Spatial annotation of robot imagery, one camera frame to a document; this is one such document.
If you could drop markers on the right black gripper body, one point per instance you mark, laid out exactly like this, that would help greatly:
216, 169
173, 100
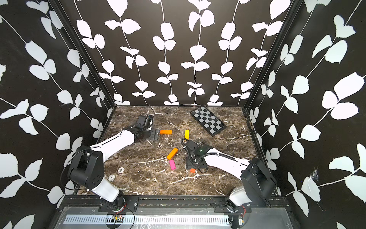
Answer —
190, 163

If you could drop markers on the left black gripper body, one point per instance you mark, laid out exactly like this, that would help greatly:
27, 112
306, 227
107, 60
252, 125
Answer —
151, 134

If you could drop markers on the orange block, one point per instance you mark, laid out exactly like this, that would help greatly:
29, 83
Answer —
172, 153
166, 132

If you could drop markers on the yellow block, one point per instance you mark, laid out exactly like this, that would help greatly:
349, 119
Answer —
187, 132

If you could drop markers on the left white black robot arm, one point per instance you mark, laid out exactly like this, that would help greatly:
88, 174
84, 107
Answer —
87, 164

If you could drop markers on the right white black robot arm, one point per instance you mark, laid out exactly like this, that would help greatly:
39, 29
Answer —
257, 182

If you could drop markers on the pink block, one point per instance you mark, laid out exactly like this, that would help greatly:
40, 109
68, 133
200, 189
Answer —
172, 164

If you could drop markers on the white round table sticker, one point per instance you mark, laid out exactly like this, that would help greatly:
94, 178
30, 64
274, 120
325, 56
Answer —
120, 170

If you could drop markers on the black white checkerboard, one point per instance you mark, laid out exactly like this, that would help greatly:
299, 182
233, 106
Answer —
209, 121

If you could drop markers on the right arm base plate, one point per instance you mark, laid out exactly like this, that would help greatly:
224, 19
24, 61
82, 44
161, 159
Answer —
224, 205

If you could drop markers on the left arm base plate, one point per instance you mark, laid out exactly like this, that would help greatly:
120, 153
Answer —
129, 202

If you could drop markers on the white perforated cable strip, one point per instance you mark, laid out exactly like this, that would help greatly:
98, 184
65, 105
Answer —
212, 220

